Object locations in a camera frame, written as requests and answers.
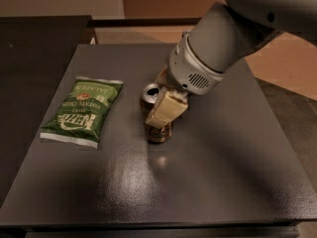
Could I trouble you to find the green jalapeno chip bag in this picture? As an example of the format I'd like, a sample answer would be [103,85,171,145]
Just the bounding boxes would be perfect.
[40,76,123,149]

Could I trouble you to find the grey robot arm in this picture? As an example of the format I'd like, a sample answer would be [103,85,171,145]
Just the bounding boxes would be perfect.
[146,0,317,128]

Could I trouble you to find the orange soda can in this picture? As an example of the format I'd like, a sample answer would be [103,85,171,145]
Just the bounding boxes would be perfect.
[140,82,172,144]

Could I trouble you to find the dark side cabinet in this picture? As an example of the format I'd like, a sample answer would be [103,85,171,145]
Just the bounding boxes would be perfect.
[0,16,95,205]

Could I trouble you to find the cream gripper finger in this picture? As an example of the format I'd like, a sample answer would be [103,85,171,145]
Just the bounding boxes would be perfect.
[156,65,169,87]
[146,87,188,129]

